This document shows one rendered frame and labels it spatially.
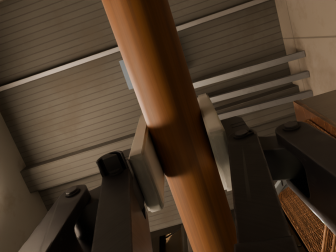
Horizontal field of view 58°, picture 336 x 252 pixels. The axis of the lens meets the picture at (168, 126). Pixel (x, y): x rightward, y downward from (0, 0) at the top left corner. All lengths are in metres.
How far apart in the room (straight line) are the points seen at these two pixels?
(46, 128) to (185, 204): 3.81
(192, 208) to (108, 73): 3.46
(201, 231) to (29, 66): 3.76
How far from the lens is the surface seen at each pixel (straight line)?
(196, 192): 0.17
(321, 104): 1.92
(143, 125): 0.17
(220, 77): 3.22
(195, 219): 0.18
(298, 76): 3.28
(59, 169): 3.90
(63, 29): 3.73
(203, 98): 0.18
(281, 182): 1.21
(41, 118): 3.95
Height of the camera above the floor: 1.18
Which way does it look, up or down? 5 degrees up
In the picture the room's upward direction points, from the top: 107 degrees counter-clockwise
